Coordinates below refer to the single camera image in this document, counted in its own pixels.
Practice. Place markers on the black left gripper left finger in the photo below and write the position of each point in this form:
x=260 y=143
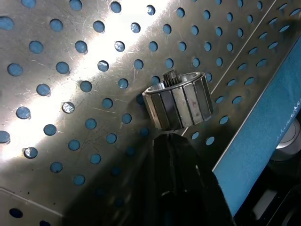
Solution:
x=156 y=179

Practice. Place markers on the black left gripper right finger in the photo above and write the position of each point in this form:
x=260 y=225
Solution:
x=192 y=193

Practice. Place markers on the silver metal roller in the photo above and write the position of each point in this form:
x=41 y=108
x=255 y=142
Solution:
x=183 y=106

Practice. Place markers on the perforated steel tray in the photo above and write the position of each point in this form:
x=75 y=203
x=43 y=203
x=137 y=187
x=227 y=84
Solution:
x=47 y=56

